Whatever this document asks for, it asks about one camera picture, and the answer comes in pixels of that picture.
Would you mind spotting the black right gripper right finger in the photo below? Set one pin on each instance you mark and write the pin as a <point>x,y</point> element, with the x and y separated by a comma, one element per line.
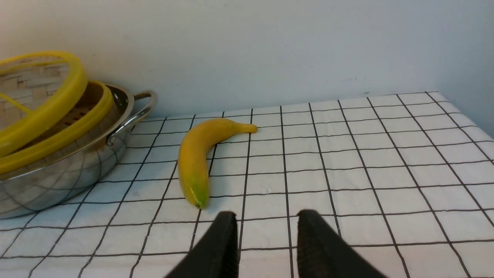
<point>322,253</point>

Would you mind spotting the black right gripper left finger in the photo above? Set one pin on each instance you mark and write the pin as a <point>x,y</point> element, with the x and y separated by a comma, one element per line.
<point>216,255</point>

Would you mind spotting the yellow-rimmed bamboo steamer basket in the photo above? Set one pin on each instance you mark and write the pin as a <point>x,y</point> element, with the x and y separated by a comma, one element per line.
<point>93,115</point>

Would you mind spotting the yellow-rimmed woven bamboo lid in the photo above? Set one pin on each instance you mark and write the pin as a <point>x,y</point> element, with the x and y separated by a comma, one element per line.
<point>37,90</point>

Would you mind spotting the white grid-pattern tablecloth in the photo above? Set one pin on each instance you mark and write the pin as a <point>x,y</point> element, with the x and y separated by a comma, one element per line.
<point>406,180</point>

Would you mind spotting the yellow banana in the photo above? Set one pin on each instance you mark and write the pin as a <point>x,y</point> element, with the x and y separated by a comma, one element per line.
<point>193,168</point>

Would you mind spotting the stainless steel two-handled pot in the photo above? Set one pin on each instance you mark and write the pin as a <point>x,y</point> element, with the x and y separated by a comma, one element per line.
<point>32,191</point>

